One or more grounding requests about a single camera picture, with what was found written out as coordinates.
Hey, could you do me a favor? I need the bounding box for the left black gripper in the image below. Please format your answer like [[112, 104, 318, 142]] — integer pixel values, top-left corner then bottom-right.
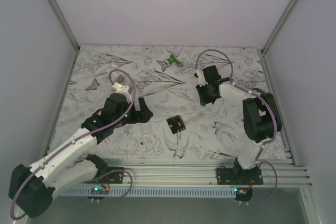
[[113, 97, 152, 126]]

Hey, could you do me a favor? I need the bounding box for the black fuse box base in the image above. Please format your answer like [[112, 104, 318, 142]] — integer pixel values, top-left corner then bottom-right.
[[166, 115, 186, 134]]

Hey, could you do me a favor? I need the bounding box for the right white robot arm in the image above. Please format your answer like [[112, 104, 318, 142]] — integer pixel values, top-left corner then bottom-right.
[[195, 65, 282, 185]]

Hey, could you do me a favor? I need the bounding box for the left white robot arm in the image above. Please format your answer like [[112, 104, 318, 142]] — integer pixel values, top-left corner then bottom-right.
[[8, 93, 153, 220]]

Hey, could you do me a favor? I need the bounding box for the clear fuse box cover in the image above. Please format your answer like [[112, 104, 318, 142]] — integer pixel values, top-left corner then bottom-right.
[[140, 123, 153, 135]]

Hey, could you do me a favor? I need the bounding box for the white and grey pipe fitting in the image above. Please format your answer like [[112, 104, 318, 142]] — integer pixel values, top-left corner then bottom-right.
[[106, 63, 124, 84]]

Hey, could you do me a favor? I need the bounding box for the floral printed table mat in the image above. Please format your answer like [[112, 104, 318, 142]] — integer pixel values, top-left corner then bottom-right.
[[49, 45, 268, 159]]

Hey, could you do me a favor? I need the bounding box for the small grey hammer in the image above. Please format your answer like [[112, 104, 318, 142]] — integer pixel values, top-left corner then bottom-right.
[[253, 88, 265, 94]]

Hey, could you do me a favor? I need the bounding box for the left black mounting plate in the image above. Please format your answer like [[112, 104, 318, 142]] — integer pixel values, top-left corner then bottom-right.
[[84, 167, 124, 185]]

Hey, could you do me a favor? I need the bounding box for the black mounting plate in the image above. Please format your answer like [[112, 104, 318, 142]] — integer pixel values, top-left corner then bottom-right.
[[84, 167, 124, 185], [216, 166, 264, 186]]

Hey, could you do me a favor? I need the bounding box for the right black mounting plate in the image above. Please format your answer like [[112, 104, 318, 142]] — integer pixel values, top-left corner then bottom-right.
[[216, 166, 264, 186]]

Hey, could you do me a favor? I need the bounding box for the left controller board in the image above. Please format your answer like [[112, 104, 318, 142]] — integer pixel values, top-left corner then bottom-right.
[[90, 186, 110, 195]]

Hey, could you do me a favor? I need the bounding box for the controller board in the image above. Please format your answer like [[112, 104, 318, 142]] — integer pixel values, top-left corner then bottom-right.
[[234, 187, 253, 196], [90, 186, 110, 195]]

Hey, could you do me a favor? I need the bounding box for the right controller board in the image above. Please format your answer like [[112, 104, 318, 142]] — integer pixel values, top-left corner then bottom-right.
[[234, 187, 253, 196]]

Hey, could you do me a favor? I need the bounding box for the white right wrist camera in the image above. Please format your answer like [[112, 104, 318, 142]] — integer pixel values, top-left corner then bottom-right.
[[195, 69, 207, 87]]

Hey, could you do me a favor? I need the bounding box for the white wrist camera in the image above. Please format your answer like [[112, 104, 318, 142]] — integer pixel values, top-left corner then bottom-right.
[[195, 69, 207, 87], [112, 82, 132, 102]]

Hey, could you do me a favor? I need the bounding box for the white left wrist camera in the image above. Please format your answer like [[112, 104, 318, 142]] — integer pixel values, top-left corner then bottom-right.
[[112, 82, 132, 102]]

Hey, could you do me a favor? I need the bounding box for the aluminium frame rail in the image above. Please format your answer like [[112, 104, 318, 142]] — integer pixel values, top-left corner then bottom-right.
[[28, 158, 313, 188]]

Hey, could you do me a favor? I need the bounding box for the white slotted cable duct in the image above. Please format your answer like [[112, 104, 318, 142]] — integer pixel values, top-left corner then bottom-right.
[[62, 186, 236, 198]]

